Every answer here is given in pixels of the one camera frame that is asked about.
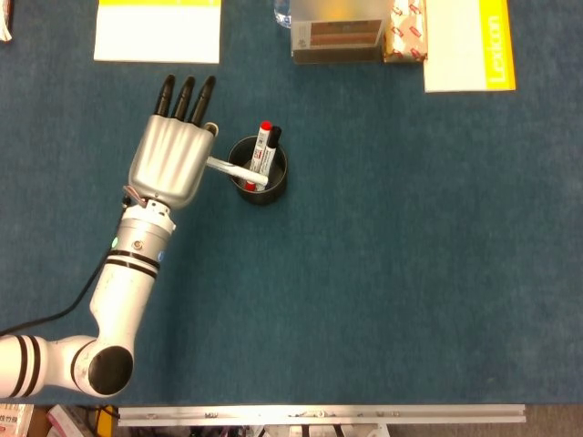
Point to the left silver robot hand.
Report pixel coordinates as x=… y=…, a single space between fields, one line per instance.
x=170 y=159

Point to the blue whiteboard marker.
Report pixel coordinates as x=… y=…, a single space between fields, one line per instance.
x=237 y=171

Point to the black whiteboard marker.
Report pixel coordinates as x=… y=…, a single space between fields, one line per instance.
x=273 y=141

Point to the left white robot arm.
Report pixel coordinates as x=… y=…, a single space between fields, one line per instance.
x=123 y=291

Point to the black cylindrical pen cup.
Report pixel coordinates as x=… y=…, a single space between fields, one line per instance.
x=279 y=193

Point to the red whiteboard marker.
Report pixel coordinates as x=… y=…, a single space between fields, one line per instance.
x=263 y=136

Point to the white notebook with yellow band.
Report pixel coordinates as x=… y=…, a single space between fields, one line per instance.
x=157 y=34

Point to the clear water bottle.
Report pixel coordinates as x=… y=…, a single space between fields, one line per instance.
x=282 y=13

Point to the snack bag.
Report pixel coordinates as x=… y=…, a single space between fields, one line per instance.
x=4 y=23

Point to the blue felt table cloth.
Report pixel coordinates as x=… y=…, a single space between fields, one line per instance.
x=387 y=273

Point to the gold red-print wrapped pack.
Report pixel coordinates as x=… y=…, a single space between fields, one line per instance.
x=407 y=36

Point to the yellow black device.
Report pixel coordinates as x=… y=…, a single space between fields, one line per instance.
x=107 y=423

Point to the pink white package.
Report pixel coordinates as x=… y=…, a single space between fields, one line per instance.
x=68 y=421

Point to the red white printed box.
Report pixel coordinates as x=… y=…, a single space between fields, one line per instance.
x=13 y=421

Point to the white yellow Lexicon book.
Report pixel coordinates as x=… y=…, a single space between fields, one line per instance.
x=460 y=50

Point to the aluminium profile rail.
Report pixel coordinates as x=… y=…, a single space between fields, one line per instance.
x=319 y=415

